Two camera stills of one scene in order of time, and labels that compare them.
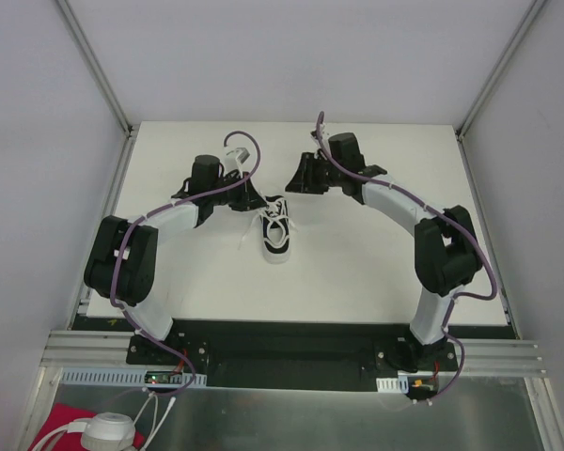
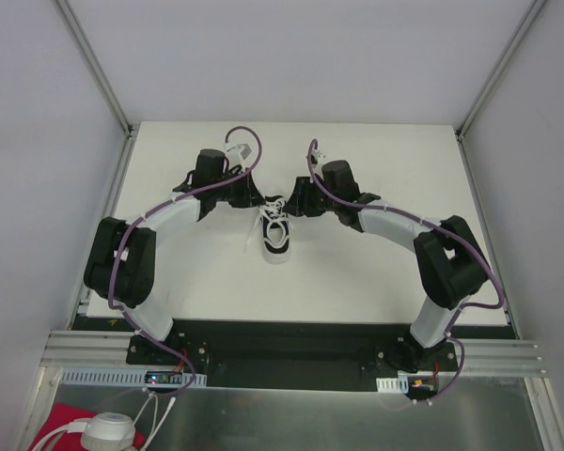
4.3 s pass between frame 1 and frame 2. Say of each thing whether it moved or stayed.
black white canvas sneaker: stayed
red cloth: stayed
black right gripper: moved
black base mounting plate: stayed
